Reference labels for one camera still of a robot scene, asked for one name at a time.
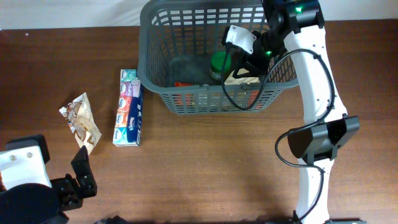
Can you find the grey plastic shopping basket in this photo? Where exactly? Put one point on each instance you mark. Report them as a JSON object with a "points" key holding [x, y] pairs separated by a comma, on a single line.
{"points": [[178, 38]]}

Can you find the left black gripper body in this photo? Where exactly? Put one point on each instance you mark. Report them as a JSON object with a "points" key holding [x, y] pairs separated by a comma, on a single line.
{"points": [[69, 191]]}

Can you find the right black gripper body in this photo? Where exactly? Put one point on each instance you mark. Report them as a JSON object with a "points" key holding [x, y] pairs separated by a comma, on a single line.
{"points": [[259, 63]]}

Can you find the beige pasta bag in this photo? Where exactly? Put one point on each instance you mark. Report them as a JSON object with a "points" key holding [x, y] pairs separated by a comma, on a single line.
{"points": [[237, 81]]}

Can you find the brown snack pouch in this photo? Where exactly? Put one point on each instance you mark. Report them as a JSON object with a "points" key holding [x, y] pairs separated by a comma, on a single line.
{"points": [[79, 118]]}

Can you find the green lid glass jar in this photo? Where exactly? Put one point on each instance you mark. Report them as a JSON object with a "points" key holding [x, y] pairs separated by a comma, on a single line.
{"points": [[216, 64]]}

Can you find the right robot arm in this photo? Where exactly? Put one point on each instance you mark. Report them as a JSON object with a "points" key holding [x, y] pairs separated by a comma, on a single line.
{"points": [[297, 31]]}

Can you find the Kleenex tissue multipack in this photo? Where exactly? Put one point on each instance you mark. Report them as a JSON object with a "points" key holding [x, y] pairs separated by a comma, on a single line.
{"points": [[128, 124]]}

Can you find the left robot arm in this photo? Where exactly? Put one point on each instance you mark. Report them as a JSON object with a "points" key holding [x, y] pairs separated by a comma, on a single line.
{"points": [[27, 193]]}

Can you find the orange spaghetti pasta packet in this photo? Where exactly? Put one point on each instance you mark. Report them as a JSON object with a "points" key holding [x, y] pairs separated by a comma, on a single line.
{"points": [[204, 99]]}

